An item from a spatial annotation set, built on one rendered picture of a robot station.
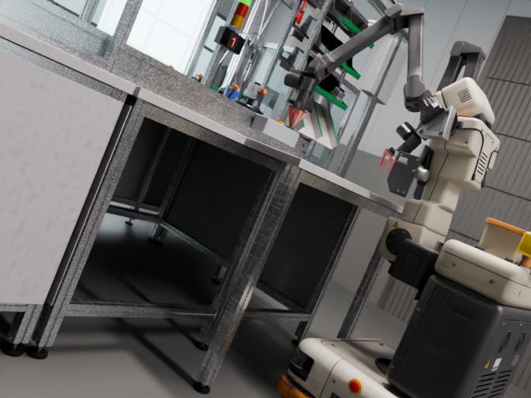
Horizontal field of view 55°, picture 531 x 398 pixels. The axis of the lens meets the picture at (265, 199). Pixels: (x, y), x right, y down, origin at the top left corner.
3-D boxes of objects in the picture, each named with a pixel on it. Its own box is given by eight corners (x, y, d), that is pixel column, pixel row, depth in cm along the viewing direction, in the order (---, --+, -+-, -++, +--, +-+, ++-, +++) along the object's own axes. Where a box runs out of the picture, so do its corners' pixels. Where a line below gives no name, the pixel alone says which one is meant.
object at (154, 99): (368, 200, 261) (370, 195, 261) (137, 97, 144) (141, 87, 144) (197, 129, 349) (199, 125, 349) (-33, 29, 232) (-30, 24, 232)
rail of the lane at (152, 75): (297, 162, 221) (307, 138, 220) (133, 85, 151) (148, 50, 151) (288, 158, 224) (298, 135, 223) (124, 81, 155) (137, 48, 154)
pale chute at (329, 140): (331, 149, 249) (338, 144, 246) (314, 140, 240) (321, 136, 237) (320, 105, 262) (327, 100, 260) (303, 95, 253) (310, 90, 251)
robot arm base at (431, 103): (442, 107, 173) (453, 118, 182) (431, 89, 177) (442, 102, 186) (420, 122, 177) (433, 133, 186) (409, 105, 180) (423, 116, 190)
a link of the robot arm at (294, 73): (320, 61, 199) (325, 74, 207) (295, 53, 204) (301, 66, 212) (305, 85, 197) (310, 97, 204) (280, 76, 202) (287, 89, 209)
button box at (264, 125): (294, 148, 204) (300, 133, 204) (262, 133, 188) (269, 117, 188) (281, 143, 209) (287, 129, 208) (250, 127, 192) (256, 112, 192)
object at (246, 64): (249, 98, 315) (273, 40, 312) (235, 90, 304) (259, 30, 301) (234, 93, 323) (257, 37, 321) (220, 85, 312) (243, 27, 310)
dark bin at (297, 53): (329, 99, 237) (340, 87, 234) (311, 88, 228) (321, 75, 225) (304, 69, 255) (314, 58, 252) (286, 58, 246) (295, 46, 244)
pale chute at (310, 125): (315, 140, 237) (323, 136, 234) (296, 131, 228) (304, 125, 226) (305, 95, 250) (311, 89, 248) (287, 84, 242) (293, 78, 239)
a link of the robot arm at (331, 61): (405, 8, 196) (407, 28, 205) (397, 0, 199) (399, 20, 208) (311, 70, 198) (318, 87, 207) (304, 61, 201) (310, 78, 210)
